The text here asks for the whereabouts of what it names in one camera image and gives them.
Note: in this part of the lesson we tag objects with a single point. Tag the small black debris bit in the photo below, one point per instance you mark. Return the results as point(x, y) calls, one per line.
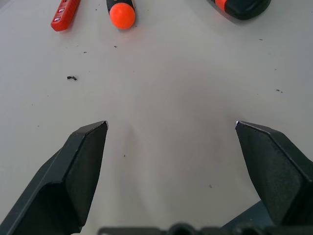
point(71, 78)

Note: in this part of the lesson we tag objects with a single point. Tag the orange utility knife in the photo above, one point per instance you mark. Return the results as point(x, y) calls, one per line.
point(64, 15)

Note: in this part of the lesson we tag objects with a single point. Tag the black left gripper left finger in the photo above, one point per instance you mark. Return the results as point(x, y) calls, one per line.
point(58, 186)

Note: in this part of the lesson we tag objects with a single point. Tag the orange black screwdriver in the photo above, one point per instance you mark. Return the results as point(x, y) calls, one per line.
point(121, 14)

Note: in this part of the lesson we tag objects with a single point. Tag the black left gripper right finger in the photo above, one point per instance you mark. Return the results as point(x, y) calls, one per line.
point(276, 171)

